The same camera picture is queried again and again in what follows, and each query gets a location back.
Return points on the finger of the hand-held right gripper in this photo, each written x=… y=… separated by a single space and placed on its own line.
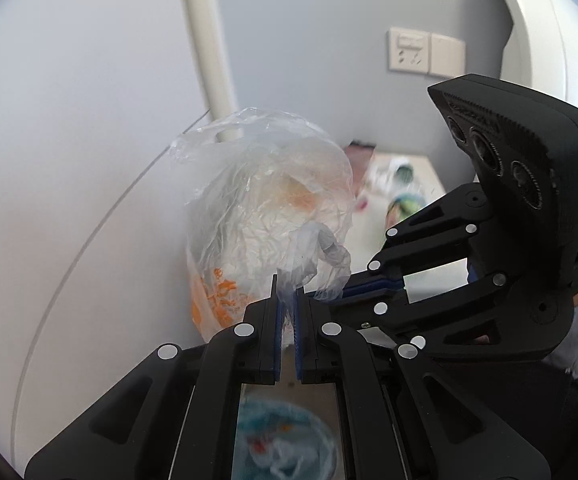
x=449 y=310
x=434 y=216

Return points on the white nightstand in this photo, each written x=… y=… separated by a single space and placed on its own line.
x=434 y=175

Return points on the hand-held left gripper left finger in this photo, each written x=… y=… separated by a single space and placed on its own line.
x=276 y=345

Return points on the white wall socket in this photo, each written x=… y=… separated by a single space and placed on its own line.
x=409 y=50

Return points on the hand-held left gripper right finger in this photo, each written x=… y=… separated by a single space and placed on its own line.
x=300 y=345

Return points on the green crumpled wrapper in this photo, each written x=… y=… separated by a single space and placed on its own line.
x=406 y=207

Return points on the white headboard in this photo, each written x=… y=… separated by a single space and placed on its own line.
x=544 y=20

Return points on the clear plastic bag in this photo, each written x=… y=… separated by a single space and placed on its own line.
x=269 y=200

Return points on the pink box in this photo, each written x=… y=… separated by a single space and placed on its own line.
x=361 y=147

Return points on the blue lined trash bin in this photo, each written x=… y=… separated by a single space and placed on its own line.
x=289 y=435

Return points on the white curved pipe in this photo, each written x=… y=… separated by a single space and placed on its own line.
x=209 y=35

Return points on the white wall switch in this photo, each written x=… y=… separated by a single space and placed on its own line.
x=448 y=55

